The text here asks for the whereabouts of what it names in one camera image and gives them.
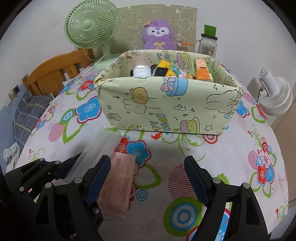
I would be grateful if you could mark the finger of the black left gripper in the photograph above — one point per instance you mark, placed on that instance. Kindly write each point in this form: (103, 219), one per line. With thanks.
(21, 186)

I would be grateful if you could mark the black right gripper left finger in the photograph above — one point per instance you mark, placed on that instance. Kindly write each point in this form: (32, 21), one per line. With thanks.
(70, 211)

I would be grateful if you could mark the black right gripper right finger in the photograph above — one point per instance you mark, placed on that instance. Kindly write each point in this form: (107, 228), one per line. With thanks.
(246, 221)

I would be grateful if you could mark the green orange tissue pack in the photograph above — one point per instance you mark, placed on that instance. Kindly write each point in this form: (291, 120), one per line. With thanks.
(201, 70)

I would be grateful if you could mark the yellow cartoon tissue pack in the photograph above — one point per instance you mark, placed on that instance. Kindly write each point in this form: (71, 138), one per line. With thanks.
(165, 69)

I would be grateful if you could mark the crumpled white cloth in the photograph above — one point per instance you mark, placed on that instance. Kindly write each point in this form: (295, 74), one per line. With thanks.
(11, 157)

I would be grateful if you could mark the pink wet wipes pack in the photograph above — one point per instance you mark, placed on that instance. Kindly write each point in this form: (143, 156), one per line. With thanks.
(114, 197)

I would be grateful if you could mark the floral tablecloth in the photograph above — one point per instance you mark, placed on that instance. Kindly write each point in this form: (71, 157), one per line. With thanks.
(163, 205)

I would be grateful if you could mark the clear plastic bag roll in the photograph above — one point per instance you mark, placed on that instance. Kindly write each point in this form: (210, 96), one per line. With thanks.
(104, 143)

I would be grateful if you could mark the grey plaid pillow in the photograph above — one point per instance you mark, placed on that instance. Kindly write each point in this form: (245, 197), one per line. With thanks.
(27, 113)

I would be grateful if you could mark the orange wooden chair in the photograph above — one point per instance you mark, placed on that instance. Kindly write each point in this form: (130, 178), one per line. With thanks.
(48, 77)

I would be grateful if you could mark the white small fan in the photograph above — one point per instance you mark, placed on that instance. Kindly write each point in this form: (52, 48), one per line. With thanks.
(276, 96)

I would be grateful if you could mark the cartoon print fabric storage box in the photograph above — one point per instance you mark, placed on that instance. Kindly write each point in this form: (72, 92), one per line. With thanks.
(167, 104)

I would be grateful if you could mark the glass mug with green lid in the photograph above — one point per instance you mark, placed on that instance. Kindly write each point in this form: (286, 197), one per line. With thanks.
(207, 45)

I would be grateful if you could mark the cotton swab jar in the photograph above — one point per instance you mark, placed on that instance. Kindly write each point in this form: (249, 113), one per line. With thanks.
(184, 46)

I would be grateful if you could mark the green desk fan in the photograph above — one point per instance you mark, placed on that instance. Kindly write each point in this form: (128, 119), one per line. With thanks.
(92, 24)

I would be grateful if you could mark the purple plush bunny toy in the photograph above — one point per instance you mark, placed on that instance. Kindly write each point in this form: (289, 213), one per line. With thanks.
(158, 35)

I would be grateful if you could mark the beige cartoon wall mat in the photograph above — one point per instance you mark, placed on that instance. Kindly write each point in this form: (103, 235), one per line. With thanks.
(182, 20)

